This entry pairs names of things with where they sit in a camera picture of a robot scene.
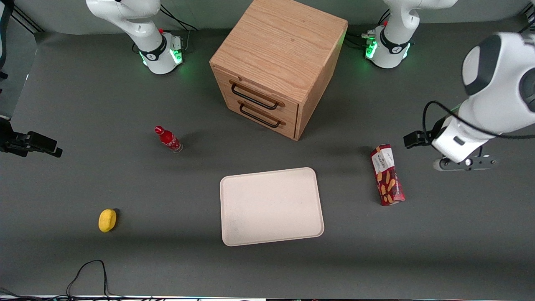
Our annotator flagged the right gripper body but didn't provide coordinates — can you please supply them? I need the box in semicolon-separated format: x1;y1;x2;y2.
0;117;13;143

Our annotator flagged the red cookie box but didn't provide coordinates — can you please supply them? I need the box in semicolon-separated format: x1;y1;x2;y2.
370;144;405;206

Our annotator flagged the beige plastic tray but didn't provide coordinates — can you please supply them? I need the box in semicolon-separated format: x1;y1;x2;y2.
220;167;325;247

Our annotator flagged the yellow lemon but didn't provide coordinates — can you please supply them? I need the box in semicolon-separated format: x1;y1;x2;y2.
98;209;117;233

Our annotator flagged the red cola bottle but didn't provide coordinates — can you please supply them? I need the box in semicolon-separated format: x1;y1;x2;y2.
154;125;183;153

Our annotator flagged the wooden drawer front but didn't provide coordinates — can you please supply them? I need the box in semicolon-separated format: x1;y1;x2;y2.
214;69;300;125
224;93;298;140

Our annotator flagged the wooden drawer cabinet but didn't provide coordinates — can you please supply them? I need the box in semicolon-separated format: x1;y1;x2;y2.
209;0;349;141

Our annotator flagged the black frame rail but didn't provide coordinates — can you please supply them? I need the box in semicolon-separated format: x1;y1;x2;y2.
10;6;44;34
518;3;535;33

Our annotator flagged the black left arm base cable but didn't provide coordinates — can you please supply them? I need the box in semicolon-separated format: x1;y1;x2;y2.
346;8;391;48

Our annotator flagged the black arm base cable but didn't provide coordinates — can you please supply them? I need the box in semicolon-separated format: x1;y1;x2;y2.
160;4;198;53
346;8;391;48

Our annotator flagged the black looped table cable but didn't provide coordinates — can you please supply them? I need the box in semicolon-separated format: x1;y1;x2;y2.
66;259;110;299

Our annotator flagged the black cable bundle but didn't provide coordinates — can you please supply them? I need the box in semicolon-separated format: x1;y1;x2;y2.
0;288;268;301

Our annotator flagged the black metal drawer handle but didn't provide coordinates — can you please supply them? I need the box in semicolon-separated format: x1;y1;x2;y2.
229;79;286;110
237;100;287;128

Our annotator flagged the black right arm base cable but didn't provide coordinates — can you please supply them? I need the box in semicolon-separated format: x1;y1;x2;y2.
160;4;198;53

